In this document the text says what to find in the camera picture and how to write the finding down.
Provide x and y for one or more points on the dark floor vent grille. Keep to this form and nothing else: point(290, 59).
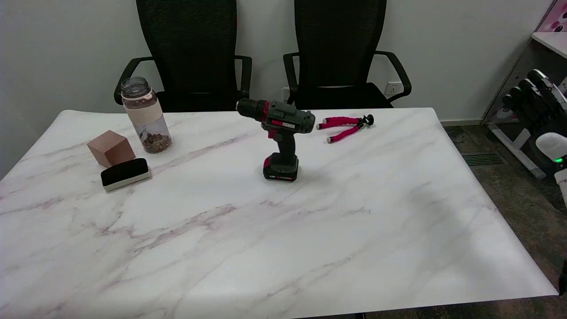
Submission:
point(483, 159)

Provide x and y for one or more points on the white desk with cartoon panel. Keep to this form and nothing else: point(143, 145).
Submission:
point(518, 88)

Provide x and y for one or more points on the white wall socket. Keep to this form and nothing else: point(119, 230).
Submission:
point(285, 94)
point(394, 88)

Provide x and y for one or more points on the pink flexible mini tripod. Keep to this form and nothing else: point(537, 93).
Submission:
point(343, 124)

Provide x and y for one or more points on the brown wooden cube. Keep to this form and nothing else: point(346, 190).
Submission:
point(110, 148)

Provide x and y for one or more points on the green red power screwdriver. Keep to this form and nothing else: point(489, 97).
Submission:
point(283, 122)

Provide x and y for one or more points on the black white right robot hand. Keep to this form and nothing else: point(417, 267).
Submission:
point(538, 99)

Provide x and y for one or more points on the clear bottle with nuts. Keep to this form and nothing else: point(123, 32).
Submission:
point(146, 117)

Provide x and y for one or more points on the black white board eraser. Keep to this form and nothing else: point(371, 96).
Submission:
point(125, 173)

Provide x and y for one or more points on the black mesh office chair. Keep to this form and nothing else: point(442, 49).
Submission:
point(190, 57)
point(339, 57)

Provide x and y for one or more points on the pink picture board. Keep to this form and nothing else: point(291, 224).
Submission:
point(556, 17)

